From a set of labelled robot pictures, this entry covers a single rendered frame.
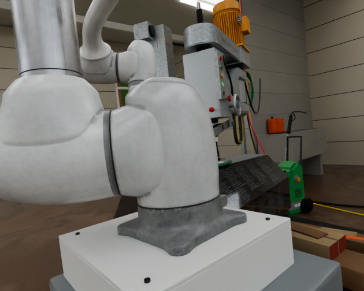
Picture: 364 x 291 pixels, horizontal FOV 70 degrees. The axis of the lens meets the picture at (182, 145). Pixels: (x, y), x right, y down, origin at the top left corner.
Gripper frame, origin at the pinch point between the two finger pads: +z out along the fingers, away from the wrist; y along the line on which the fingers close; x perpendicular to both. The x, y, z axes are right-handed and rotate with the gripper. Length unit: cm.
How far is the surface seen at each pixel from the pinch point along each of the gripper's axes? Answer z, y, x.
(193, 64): -63, 69, -8
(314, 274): 23, -33, -43
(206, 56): -66, 66, -16
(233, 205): 21, 64, -29
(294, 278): 23, -34, -40
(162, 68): -94, 136, 32
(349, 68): -208, 473, -259
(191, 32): -81, 62, -8
